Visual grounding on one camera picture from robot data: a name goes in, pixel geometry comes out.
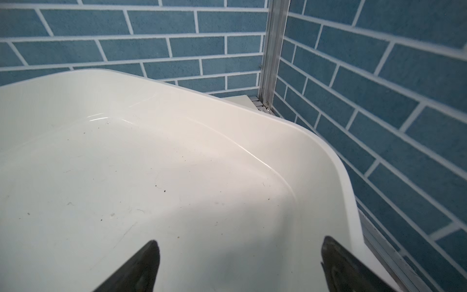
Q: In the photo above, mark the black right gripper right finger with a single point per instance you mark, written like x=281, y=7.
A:
x=346, y=273

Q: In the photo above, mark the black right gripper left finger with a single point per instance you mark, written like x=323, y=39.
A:
x=137, y=274

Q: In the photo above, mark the white plastic bin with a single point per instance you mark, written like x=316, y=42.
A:
x=95, y=164

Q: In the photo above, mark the aluminium corner post right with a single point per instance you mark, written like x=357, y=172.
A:
x=275, y=31

